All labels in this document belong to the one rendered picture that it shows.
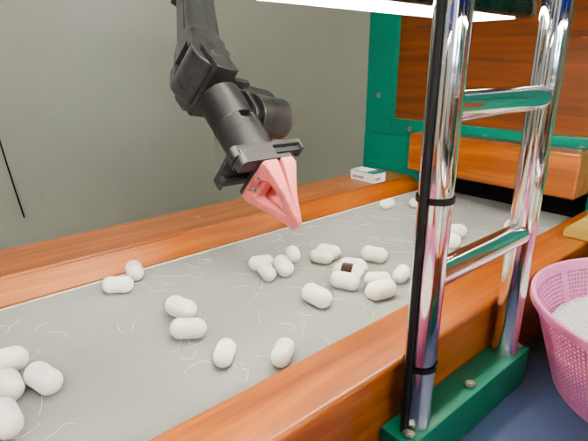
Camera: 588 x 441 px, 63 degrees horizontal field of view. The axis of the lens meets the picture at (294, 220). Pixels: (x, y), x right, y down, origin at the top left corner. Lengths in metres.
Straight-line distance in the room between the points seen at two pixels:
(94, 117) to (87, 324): 2.15
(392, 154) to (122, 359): 0.75
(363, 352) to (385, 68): 0.75
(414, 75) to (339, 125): 1.27
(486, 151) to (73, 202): 2.14
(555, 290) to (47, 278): 0.57
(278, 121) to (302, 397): 0.40
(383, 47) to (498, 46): 0.24
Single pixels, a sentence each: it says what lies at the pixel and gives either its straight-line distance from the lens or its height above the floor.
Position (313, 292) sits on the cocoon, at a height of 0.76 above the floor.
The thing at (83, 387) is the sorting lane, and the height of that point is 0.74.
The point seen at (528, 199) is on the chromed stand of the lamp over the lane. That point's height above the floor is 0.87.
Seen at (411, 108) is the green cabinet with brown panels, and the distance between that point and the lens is 1.04.
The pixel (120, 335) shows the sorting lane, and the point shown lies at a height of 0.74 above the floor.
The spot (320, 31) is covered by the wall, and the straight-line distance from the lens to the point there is 2.35.
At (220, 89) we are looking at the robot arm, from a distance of 0.62.
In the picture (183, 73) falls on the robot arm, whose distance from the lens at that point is 0.66.
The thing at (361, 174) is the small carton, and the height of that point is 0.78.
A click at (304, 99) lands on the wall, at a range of 2.42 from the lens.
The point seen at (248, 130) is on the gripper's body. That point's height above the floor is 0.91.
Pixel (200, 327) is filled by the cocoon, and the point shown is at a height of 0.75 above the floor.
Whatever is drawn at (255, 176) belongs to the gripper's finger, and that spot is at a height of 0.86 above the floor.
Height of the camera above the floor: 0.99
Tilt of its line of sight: 18 degrees down
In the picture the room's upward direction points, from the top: straight up
